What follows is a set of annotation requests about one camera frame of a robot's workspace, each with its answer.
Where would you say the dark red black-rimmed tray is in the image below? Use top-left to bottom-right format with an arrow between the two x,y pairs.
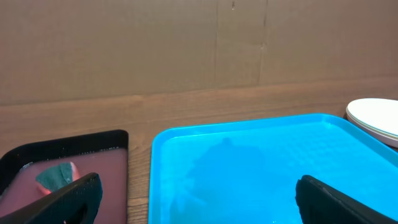
1,129 -> 129,223

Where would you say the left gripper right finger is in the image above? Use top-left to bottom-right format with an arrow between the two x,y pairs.
295,175 -> 397,224

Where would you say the teal plastic serving tray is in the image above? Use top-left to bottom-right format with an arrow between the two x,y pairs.
148,114 -> 397,223

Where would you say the white plate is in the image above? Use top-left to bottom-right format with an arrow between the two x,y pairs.
347,116 -> 397,148

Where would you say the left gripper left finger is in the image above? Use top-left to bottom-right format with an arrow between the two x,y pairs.
1,172 -> 103,224

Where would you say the light blue plate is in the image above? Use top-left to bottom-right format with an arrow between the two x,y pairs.
346,98 -> 397,135

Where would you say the green and red sponge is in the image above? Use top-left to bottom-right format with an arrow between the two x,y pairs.
35,162 -> 80,195

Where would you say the yellow-green plate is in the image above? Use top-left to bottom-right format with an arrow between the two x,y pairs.
346,112 -> 397,140

